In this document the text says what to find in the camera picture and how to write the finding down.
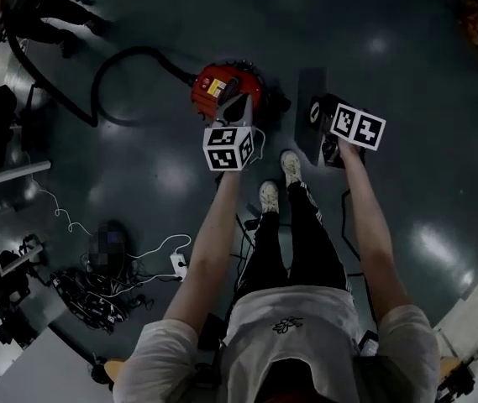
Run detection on pile of black cables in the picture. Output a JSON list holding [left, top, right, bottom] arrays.
[[50, 266, 154, 333]]

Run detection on black vacuum hose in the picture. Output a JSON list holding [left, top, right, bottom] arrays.
[[4, 10, 198, 128]]

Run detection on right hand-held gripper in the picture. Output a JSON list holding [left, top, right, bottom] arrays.
[[307, 93, 387, 170]]

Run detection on red vacuum cleaner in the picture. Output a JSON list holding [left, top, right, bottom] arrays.
[[191, 59, 292, 128]]

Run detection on person's right forearm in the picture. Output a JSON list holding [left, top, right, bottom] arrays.
[[338, 142, 412, 323]]

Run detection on white power strip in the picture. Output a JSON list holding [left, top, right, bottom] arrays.
[[170, 251, 189, 281]]

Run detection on person's white t-shirt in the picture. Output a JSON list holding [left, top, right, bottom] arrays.
[[112, 285, 442, 403]]

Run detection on black equipment stand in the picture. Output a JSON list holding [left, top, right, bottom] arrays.
[[0, 233, 51, 345]]

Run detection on person's left forearm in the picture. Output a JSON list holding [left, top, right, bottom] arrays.
[[161, 168, 243, 323]]

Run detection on white cable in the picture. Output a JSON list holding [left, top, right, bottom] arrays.
[[31, 176, 192, 270]]

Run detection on person's left white shoe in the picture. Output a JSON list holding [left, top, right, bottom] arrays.
[[259, 180, 281, 215]]

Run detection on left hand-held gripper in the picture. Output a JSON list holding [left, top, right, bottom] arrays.
[[203, 92, 256, 172]]

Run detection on person's right white shoe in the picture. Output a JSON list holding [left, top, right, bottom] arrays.
[[280, 149, 303, 189]]

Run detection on person's white shoe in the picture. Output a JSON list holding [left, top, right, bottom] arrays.
[[259, 180, 281, 215], [280, 149, 303, 189]]

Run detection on person's black striped trousers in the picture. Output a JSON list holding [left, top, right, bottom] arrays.
[[234, 180, 355, 302]]

